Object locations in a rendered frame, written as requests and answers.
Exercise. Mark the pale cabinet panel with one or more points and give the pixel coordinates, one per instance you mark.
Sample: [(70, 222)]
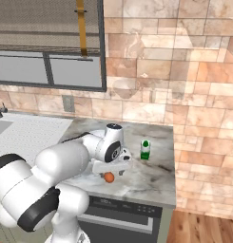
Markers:
[(167, 226)]

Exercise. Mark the orange-brown egg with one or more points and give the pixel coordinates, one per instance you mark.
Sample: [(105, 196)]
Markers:
[(109, 178)]

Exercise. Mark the dark framed window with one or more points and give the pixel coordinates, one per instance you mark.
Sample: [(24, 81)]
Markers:
[(51, 71)]

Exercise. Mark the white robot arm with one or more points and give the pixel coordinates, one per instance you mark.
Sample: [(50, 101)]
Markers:
[(61, 164)]

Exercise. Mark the grey wall outlet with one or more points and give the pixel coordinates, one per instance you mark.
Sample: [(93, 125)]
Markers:
[(68, 103)]

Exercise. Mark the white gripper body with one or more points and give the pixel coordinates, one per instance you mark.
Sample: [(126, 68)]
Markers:
[(110, 166)]

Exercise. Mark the grey window blind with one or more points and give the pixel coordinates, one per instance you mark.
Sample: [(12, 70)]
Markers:
[(35, 25)]

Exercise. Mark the black dishwasher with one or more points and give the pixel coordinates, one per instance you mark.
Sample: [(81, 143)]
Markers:
[(124, 224)]

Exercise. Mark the green and white milk carton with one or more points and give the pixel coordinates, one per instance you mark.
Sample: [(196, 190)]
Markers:
[(145, 150)]

